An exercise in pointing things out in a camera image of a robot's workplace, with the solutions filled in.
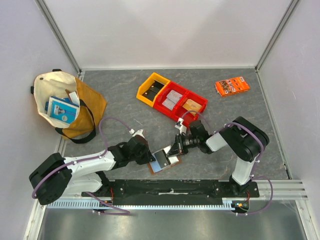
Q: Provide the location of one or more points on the silver card stack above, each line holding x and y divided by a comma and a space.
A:
171, 99

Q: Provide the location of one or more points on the red bin with silver cards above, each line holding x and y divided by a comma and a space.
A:
158, 104

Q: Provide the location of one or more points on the aluminium frame rail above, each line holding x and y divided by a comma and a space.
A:
276, 190

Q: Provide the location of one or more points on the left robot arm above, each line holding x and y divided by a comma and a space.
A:
58, 175

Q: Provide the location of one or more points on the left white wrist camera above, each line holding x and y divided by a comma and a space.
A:
137, 134

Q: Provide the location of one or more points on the yellow plastic bin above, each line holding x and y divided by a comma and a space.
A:
147, 83

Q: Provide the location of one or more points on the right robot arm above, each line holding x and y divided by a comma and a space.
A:
246, 140

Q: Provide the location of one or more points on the blue and white booklet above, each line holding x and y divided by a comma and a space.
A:
61, 110

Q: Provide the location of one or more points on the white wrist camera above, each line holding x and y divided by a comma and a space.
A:
137, 134
180, 126

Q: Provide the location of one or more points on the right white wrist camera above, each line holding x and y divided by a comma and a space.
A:
180, 126

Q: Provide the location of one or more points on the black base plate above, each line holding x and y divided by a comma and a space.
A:
121, 188

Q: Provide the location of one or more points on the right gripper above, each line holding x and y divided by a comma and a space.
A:
179, 144

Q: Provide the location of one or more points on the orange printed box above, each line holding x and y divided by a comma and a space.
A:
231, 86

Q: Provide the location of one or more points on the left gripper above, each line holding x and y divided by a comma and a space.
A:
148, 158

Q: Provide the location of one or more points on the brown leather card holder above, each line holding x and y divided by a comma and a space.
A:
154, 167

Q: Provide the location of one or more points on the red bin with gold cards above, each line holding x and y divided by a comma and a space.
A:
183, 112

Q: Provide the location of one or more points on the gold card stack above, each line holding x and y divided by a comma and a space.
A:
192, 106

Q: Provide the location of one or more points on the black card stack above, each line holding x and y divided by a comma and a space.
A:
153, 90

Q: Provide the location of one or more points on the white and tan tote bag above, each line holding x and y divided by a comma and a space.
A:
66, 86

